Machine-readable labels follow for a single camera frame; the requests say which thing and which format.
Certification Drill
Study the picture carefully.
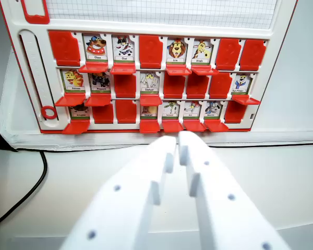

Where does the red card flap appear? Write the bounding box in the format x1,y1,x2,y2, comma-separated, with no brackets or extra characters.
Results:
138,34,163,70

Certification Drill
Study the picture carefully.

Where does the red and white game board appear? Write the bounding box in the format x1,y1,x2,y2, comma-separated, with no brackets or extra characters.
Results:
0,0,299,135

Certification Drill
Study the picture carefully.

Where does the white mat under board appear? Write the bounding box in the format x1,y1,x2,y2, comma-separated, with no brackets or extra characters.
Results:
0,0,313,152

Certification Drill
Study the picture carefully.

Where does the long black cable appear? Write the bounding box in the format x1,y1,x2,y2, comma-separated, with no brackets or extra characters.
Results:
0,142,313,232

